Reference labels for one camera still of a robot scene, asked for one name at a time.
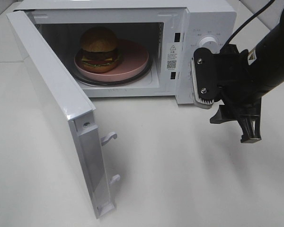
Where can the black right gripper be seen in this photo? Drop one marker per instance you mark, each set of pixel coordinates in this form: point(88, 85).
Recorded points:
point(234, 86)

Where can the white microwave knob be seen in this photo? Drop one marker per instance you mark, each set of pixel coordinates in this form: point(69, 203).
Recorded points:
point(211, 43)

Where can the pink round plate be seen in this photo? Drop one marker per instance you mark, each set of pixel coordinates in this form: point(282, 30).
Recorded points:
point(127, 61)

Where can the toy burger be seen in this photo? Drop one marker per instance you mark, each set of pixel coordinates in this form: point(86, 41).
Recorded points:
point(99, 49)

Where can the white microwave door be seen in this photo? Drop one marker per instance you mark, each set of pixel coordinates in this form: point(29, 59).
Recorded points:
point(67, 108)

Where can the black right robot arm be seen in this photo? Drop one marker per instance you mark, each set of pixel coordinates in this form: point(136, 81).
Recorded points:
point(265, 62)

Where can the glass microwave turntable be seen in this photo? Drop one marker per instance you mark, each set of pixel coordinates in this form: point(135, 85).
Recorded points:
point(90, 82)

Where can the white microwave oven body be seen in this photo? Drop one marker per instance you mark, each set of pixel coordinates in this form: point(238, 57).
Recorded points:
point(169, 29)

